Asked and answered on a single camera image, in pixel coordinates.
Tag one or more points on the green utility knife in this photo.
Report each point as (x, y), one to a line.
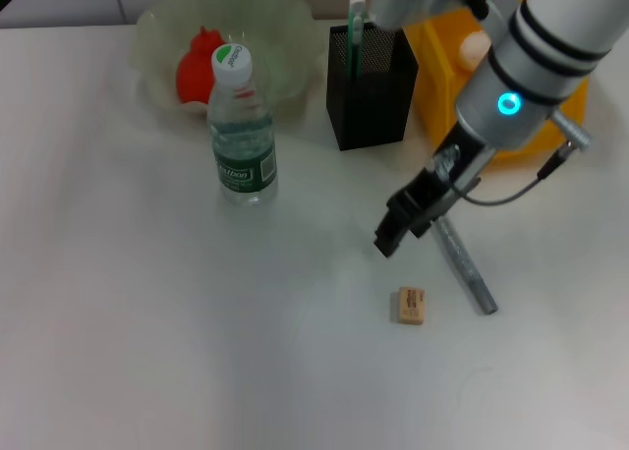
(356, 37)

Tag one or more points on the translucent green fruit bowl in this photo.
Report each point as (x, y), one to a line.
(275, 42)

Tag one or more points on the clear green-label water bottle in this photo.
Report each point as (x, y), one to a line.
(243, 140)

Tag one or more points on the white paper ball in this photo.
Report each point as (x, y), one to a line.
(472, 49)

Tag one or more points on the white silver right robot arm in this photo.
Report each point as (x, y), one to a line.
(540, 52)

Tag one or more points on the yellow plastic bin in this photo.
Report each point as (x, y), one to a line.
(437, 76)

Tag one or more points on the grey marker pen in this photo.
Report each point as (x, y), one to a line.
(467, 268)

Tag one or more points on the black mesh pen holder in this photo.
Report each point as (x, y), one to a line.
(368, 111)

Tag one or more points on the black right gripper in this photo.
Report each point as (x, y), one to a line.
(442, 180)

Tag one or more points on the tan eraser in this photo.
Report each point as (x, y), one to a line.
(409, 306)

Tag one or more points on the orange toy fruit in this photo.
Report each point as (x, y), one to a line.
(194, 74)

